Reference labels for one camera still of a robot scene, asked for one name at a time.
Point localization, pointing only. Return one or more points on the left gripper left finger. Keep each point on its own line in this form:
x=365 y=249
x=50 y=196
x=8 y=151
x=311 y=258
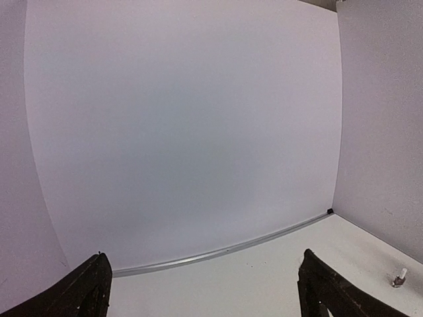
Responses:
x=83 y=292

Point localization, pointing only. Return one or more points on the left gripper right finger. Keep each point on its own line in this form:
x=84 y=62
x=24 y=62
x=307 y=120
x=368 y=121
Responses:
x=324 y=292

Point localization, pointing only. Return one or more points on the red nail polish bottle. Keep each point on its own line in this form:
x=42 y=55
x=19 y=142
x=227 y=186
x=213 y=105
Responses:
x=398 y=282

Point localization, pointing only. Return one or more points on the white nail polish cap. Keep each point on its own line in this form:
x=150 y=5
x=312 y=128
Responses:
x=403 y=273

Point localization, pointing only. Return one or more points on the aluminium back rail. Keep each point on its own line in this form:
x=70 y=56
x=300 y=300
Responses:
x=218 y=253

